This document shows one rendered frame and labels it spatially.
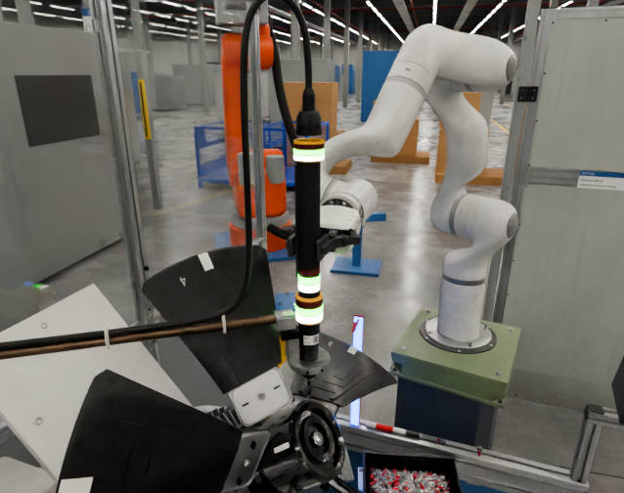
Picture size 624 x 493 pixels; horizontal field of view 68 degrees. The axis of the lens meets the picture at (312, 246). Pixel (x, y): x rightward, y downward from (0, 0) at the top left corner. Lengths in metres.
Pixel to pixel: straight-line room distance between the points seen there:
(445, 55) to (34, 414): 0.96
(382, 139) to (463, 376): 0.68
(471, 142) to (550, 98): 1.26
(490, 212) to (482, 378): 0.42
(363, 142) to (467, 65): 0.29
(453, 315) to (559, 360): 1.52
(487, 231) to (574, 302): 1.49
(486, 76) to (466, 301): 0.60
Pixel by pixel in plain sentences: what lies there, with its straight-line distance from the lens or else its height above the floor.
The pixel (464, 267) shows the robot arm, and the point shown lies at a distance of 1.32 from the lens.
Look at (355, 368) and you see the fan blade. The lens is 0.99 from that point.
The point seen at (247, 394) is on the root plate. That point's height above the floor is 1.25.
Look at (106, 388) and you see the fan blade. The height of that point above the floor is 1.42.
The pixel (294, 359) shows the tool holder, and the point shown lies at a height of 1.30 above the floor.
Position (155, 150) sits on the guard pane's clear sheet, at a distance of 1.54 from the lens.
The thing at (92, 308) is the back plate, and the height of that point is 1.33.
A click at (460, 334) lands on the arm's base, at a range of 1.41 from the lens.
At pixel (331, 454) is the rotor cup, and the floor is 1.20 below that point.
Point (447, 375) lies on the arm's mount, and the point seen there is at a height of 0.98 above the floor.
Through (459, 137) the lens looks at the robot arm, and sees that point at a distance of 1.19.
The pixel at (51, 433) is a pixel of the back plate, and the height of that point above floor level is 1.23.
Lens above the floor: 1.74
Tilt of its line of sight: 21 degrees down
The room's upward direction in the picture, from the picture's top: straight up
